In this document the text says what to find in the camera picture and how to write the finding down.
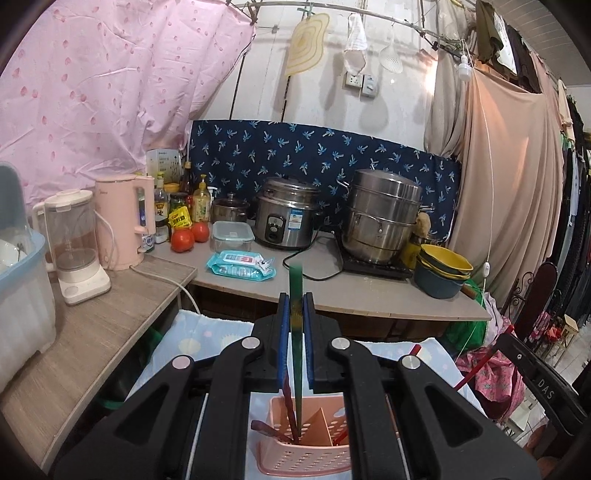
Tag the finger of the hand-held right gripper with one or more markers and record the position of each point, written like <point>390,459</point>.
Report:
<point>517,355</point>

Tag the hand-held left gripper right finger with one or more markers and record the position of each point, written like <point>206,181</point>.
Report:
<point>308,341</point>

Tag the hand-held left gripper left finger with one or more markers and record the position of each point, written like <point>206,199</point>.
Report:
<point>284,341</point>

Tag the green chopstick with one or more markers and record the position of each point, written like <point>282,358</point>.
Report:
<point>295,286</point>

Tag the dark red chopstick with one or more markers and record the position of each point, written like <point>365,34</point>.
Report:
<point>288,406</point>
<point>263,427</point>

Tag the pink plastic utensil basket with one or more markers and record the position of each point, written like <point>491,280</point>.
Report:
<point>300,461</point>

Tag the pink floral cloth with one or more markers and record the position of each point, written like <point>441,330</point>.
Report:
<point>494,383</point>

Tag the green bag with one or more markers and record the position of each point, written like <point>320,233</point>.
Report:
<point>466,334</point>

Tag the white stool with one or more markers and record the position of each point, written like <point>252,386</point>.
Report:
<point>569,330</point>

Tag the dark metal chair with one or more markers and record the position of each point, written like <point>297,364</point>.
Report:
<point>535,286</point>

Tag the light blue printed tablecloth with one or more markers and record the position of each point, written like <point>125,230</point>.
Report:
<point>203,332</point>

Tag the blue wet wipes packet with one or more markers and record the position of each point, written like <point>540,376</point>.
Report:
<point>240,265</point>

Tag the black induction cooker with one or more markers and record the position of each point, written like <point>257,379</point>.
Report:
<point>376,270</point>

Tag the dark blue bowl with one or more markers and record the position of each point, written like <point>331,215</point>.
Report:
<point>436,284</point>

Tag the clear food container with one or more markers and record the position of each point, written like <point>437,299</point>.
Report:
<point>232,233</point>

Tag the yellow bowl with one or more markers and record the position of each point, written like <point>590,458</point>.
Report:
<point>445,258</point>

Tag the steel rice cooker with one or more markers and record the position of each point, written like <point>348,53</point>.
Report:
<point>284,217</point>

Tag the red tomato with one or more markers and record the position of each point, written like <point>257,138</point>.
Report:
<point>200,230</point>
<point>182,240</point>

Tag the small steel pot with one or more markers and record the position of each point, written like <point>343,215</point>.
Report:
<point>228,210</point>

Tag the steel steamer pot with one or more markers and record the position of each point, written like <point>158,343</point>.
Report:
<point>383,217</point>

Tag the hanging clothes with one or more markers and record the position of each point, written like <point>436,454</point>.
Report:
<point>575,207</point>

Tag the tan dried loofah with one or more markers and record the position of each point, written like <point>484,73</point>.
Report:
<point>422,224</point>

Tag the small white jar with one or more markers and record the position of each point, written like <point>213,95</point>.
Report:
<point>159,235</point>

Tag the beige curtain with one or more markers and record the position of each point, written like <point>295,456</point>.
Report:
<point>498,184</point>

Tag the green lidded jar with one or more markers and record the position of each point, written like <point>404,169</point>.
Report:
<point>179,199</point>

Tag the white label sauce bottle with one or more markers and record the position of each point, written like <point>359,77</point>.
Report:
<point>160,207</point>

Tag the dark sauce bottle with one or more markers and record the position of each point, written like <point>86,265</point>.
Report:
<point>186,177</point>

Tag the wooden counter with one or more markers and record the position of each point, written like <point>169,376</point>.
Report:
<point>92,323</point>

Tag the navy leaf print cloth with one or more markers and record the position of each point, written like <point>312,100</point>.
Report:
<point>277,147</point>

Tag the pink electric kettle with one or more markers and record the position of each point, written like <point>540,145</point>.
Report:
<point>122,221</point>

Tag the white carton box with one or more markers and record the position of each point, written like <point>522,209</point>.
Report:
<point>164,164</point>

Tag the white blender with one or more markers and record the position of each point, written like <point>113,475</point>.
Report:
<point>76,240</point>

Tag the grey plastic dish rack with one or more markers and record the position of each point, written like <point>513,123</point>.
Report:
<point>23,323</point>

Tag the white light bulb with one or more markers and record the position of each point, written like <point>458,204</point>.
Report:
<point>465,69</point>

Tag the white plastic skimmer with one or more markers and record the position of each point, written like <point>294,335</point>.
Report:
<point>390,57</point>

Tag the pink dotted curtain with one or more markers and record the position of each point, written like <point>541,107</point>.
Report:
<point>115,92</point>

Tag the white hanging cloth bag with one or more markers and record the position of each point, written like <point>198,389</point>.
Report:
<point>354,44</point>

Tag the olive hanging garment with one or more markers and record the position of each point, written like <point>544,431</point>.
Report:
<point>489,32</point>

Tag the white wall switch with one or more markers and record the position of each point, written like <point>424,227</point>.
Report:
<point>370,85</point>

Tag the white wall socket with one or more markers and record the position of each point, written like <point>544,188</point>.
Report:
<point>353,81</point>

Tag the metal hanging rail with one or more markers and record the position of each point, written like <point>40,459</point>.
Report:
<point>369,17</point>

